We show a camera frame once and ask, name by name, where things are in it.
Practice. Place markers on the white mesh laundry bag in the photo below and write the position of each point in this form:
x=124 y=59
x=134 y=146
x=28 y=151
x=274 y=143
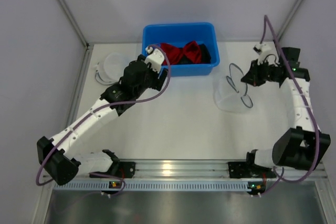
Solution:
x=230 y=93
x=110 y=69

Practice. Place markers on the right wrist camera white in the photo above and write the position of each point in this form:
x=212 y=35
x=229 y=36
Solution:
x=263 y=50

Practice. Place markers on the slotted cable duct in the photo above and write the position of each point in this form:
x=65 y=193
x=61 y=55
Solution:
x=162 y=185

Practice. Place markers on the red bra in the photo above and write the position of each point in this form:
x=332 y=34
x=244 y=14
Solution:
x=174 y=54

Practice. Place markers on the blue plastic bin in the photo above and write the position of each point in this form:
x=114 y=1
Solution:
x=179 y=35

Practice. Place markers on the black garment in bin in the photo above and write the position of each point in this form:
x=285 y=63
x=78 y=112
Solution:
x=198 y=56

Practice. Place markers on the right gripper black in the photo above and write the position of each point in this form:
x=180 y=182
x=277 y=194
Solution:
x=254 y=73

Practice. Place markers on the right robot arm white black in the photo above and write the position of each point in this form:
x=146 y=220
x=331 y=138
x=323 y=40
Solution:
x=303 y=145

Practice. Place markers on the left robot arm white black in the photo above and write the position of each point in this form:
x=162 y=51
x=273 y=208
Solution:
x=57 y=155

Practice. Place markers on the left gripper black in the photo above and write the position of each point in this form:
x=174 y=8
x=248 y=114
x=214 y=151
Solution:
x=158 y=80

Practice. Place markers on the aluminium mounting rail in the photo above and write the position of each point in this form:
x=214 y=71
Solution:
x=230 y=169

